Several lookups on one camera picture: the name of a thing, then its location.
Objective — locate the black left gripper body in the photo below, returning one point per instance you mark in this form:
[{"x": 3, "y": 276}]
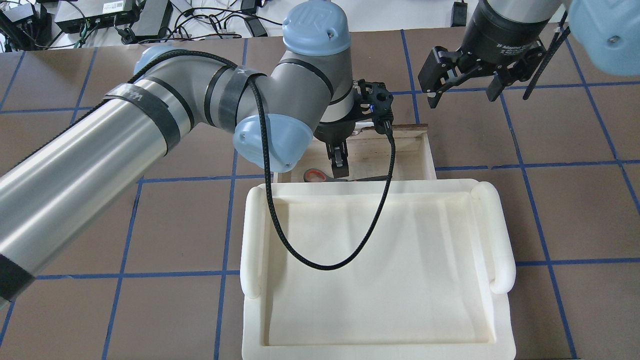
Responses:
[{"x": 332, "y": 132}]

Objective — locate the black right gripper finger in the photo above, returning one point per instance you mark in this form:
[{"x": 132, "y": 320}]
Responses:
[
  {"x": 522, "y": 70},
  {"x": 443, "y": 70}
]

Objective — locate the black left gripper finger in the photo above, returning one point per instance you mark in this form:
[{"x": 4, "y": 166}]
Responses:
[{"x": 337, "y": 152}]

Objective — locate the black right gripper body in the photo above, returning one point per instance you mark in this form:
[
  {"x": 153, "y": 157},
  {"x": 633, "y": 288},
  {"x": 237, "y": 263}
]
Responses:
[{"x": 500, "y": 27}]

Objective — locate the brown wooden drawer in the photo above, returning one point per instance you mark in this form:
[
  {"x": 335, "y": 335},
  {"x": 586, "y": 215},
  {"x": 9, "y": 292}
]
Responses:
[{"x": 368, "y": 154}]

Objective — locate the orange grey scissors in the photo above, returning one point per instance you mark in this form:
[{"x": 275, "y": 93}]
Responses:
[{"x": 314, "y": 175}]

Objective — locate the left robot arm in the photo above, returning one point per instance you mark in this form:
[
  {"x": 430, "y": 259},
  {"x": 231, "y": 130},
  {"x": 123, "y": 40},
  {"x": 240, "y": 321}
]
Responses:
[{"x": 53, "y": 194}]

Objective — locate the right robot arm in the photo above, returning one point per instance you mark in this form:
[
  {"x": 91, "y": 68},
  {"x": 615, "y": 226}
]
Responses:
[{"x": 607, "y": 29}]

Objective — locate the white plastic tray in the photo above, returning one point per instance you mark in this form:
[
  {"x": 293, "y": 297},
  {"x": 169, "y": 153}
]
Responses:
[{"x": 431, "y": 283}]

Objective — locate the large black power brick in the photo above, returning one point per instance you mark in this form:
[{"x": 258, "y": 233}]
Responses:
[{"x": 153, "y": 21}]

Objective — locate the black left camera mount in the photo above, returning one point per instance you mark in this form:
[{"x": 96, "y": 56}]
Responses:
[{"x": 373, "y": 101}]

